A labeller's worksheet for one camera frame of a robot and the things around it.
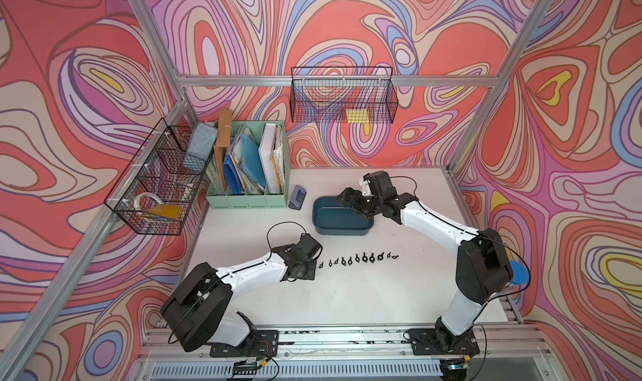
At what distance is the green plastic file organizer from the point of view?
93 centimetres

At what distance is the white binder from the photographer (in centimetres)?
93

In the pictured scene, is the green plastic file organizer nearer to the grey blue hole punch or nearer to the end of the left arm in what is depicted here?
the grey blue hole punch

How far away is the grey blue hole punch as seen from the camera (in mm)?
1062

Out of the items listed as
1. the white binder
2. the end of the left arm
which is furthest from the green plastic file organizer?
the end of the left arm

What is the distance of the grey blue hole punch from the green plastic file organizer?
30 millimetres

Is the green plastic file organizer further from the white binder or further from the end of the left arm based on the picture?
the end of the left arm
